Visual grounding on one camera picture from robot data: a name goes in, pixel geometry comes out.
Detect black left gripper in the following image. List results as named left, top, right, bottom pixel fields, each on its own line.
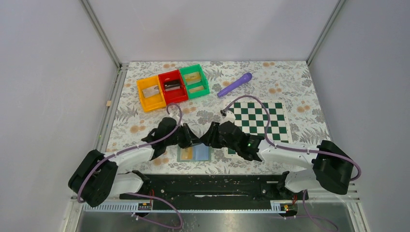
left=165, top=123, right=202, bottom=148

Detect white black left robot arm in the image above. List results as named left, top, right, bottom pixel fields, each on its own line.
left=68, top=117, right=201, bottom=207

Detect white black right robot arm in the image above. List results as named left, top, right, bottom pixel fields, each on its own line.
left=200, top=110, right=354, bottom=199

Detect silver card stack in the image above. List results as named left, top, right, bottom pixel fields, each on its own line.
left=142, top=85, right=160, bottom=98

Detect gold card stack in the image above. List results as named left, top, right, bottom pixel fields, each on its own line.
left=184, top=72, right=202, bottom=86

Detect floral patterned tablecloth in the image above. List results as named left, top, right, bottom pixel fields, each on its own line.
left=102, top=61, right=330, bottom=174

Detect green white chessboard mat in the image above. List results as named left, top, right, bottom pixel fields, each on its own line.
left=229, top=98, right=293, bottom=143

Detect red plastic bin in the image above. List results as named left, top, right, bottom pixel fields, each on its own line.
left=159, top=70, right=188, bottom=104

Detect green plastic bin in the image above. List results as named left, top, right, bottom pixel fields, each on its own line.
left=179, top=64, right=210, bottom=99

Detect yellow plastic bin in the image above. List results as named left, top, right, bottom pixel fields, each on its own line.
left=136, top=75, right=166, bottom=112

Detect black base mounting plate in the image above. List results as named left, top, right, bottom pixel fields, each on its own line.
left=139, top=174, right=303, bottom=210

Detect purple plastic tube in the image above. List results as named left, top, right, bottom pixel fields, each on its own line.
left=217, top=73, right=252, bottom=98

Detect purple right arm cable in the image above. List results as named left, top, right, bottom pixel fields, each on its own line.
left=220, top=94, right=362, bottom=232

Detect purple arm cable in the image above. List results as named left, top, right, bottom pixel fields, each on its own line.
left=76, top=103, right=184, bottom=230
left=220, top=94, right=362, bottom=232

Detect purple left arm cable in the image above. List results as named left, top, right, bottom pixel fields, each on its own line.
left=76, top=103, right=184, bottom=230

